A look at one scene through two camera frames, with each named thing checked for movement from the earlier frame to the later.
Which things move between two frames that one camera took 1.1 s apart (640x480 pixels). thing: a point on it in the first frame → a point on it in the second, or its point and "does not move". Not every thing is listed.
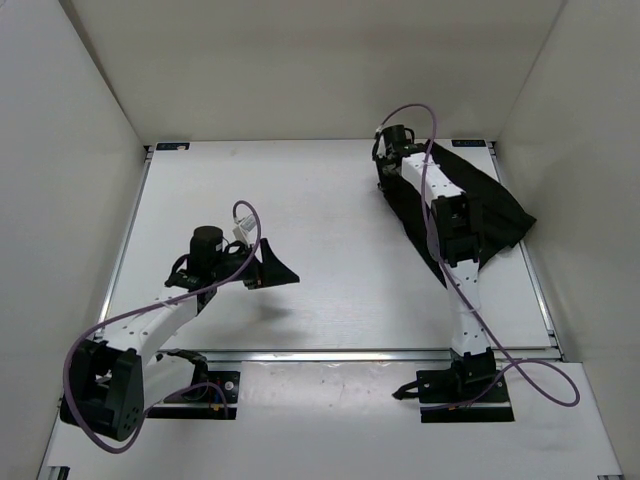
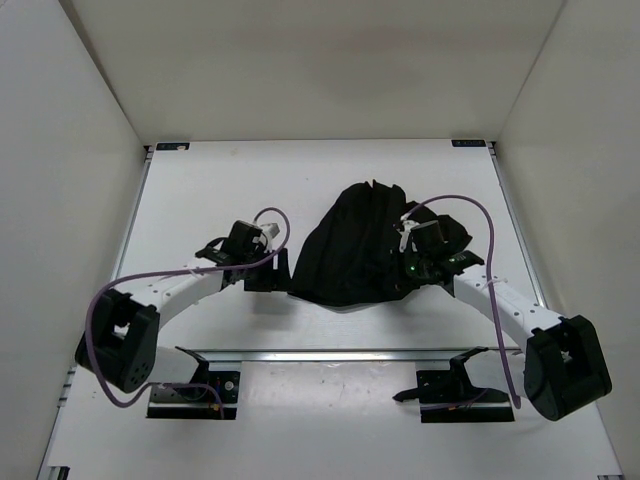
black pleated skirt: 500,220 → 351,253
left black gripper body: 230,263 does not move
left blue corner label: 172,146 does not move
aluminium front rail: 318,355 does not move
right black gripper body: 388,181 → 414,265
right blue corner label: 468,143 does not move
